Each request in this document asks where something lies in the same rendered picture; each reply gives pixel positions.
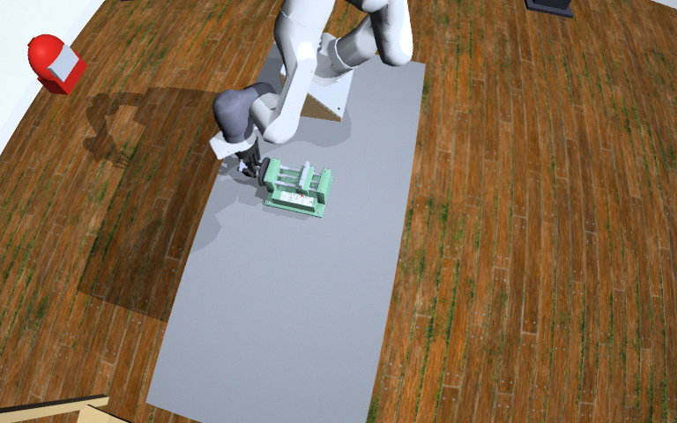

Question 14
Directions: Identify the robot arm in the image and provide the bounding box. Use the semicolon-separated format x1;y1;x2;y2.
210;0;413;160

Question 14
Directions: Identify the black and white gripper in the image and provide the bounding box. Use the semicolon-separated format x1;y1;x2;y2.
234;137;261;182

